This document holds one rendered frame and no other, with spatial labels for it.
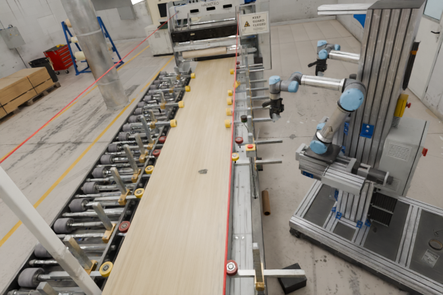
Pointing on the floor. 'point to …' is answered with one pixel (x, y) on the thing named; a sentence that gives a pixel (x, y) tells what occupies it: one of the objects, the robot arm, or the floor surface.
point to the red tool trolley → (60, 58)
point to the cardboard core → (265, 203)
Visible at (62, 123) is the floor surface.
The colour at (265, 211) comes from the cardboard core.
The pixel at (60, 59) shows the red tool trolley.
